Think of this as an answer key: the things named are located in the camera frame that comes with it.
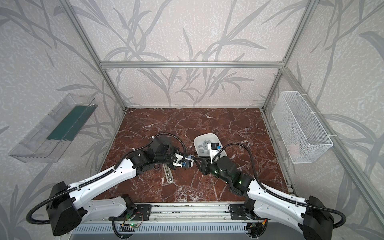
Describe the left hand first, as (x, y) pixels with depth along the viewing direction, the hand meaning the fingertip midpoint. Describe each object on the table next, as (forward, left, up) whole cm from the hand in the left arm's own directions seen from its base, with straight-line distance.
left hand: (189, 150), depth 75 cm
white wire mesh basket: (-2, -48, +16) cm, 51 cm away
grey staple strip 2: (+13, -5, -20) cm, 24 cm away
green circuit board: (-30, +26, -19) cm, 44 cm away
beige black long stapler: (-6, +12, -18) cm, 22 cm away
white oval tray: (+9, -8, -20) cm, 23 cm away
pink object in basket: (0, -52, +2) cm, 53 cm away
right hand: (-2, -4, 0) cm, 4 cm away
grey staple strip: (+15, -9, -19) cm, 26 cm away
